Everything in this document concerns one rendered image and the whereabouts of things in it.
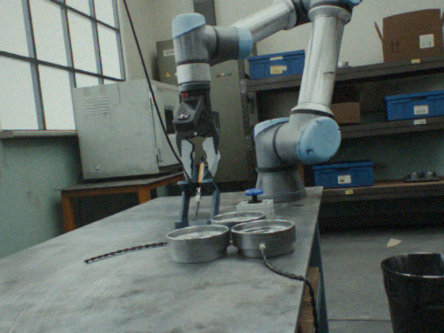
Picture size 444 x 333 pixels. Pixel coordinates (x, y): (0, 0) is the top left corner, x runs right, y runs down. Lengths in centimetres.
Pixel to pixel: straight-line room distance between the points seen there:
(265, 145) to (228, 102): 339
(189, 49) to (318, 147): 41
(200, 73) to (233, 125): 362
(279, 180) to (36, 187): 204
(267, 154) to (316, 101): 20
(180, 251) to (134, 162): 241
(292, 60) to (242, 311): 392
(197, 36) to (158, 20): 422
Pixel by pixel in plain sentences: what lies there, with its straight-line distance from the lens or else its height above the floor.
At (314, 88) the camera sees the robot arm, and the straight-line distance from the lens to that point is 125.
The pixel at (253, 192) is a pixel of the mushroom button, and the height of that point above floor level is 87.
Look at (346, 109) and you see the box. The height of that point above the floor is 115.
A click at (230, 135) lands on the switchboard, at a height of 103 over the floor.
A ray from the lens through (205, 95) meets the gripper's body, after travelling 110.
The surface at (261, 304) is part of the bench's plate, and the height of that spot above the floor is 80.
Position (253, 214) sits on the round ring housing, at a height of 84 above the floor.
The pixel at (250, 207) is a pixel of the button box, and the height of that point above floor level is 84.
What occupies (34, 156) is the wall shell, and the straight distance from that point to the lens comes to 310.
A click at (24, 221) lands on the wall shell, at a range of 300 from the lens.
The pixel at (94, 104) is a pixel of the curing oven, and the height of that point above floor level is 131.
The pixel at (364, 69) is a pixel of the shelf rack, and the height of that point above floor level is 147.
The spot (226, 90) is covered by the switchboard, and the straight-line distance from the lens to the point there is 469.
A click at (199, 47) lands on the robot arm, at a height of 120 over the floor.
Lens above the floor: 99
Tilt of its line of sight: 3 degrees down
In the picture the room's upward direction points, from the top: 6 degrees counter-clockwise
